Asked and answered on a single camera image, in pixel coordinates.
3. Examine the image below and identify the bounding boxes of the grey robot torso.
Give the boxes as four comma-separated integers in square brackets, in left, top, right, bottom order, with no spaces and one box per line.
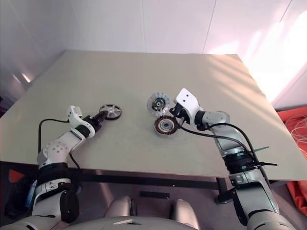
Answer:
[69,215,202,230]

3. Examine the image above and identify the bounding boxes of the white coiled cord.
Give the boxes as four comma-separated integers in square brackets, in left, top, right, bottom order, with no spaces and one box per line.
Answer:
[285,112,307,154]

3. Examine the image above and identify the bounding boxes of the black metal table frame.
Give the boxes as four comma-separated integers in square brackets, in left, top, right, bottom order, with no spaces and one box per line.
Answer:
[79,169,276,204]

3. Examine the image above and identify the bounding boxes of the blue plastic item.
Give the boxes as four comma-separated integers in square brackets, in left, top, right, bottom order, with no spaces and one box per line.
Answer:
[25,182,38,207]

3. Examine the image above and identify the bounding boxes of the orange cloth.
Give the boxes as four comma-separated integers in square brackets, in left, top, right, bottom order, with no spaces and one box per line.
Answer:
[8,169,26,183]

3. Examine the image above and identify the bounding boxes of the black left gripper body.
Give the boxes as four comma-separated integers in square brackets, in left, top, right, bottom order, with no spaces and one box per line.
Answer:
[83,114,101,129]

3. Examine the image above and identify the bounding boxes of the orange cushion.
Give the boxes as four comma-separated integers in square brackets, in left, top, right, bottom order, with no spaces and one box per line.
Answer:
[275,106,307,216]

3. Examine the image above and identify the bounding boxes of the copper wound stator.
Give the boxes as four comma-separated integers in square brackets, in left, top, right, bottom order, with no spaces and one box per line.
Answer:
[153,116,179,138]

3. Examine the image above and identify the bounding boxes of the black bag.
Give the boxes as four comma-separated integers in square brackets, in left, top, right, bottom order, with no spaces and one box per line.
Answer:
[4,182,36,216]

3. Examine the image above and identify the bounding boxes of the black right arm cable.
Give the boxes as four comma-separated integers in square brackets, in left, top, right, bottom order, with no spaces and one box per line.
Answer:
[177,122,261,168]

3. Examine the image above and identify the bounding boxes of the rounded grey robot foot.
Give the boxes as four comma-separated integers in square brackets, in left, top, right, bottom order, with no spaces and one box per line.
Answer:
[171,198,200,228]
[105,195,134,221]

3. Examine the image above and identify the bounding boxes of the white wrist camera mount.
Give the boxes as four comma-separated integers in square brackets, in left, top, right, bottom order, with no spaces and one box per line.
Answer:
[176,88,204,125]
[66,105,94,138]

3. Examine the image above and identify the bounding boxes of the silver rotor with magnets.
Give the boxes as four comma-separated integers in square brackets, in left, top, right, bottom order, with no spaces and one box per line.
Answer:
[146,92,170,117]

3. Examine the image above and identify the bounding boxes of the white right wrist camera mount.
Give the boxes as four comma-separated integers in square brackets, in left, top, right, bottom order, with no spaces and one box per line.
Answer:
[176,88,204,125]

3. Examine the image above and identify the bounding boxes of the silver disc part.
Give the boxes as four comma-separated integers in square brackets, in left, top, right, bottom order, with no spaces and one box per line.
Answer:
[99,103,122,120]

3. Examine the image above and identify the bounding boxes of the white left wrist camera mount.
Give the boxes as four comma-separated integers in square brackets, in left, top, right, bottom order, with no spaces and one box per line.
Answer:
[66,105,94,138]

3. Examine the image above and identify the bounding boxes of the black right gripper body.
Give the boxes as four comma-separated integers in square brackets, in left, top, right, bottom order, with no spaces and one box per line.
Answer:
[174,103,191,125]

